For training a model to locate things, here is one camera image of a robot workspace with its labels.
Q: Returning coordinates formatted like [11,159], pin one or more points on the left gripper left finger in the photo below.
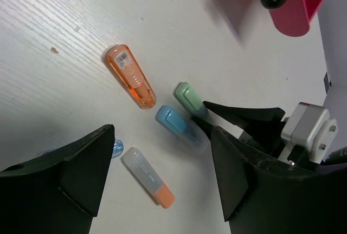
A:
[60,191]

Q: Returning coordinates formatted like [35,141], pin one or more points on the blue highlighter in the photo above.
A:
[189,132]

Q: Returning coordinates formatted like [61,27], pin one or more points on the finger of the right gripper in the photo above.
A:
[263,125]

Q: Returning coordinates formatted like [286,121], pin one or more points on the orange white highlighter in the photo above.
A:
[142,170]

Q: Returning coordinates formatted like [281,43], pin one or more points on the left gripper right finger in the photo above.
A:
[260,194]

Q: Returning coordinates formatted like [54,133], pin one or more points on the green highlighter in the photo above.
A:
[189,99]

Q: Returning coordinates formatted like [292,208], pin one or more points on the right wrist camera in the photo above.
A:
[310,127]

